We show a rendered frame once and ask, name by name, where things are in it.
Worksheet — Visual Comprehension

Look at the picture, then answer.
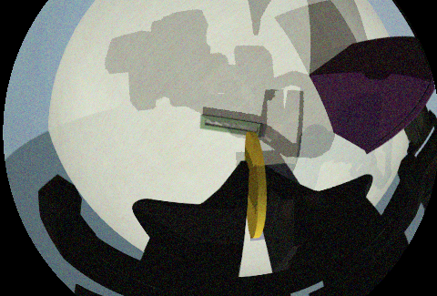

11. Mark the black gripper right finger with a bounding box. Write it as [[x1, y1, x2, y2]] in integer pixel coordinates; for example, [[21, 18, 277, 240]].
[[262, 166, 373, 273]]

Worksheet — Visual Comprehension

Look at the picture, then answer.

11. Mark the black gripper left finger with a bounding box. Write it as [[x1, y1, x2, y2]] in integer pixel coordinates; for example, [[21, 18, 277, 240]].
[[132, 161, 250, 273]]

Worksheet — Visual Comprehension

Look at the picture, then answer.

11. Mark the gold coin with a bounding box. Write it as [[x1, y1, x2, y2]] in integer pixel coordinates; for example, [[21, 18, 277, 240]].
[[244, 131, 267, 238]]

